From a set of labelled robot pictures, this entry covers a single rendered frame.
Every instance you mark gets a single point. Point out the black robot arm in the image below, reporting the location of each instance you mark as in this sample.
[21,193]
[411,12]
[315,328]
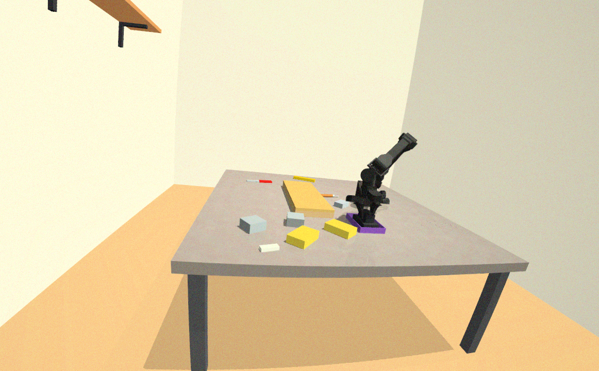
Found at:
[380,166]

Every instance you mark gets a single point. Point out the purple rectangular tray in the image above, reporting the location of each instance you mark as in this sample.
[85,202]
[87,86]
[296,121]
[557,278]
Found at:
[381,229]

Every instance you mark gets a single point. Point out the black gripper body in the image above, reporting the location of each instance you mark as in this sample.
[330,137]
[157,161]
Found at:
[360,200]

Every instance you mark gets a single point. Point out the small white block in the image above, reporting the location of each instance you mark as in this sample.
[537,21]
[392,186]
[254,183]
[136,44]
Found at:
[270,247]

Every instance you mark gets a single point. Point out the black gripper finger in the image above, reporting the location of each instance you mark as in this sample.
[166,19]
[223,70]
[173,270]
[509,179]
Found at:
[374,207]
[360,208]

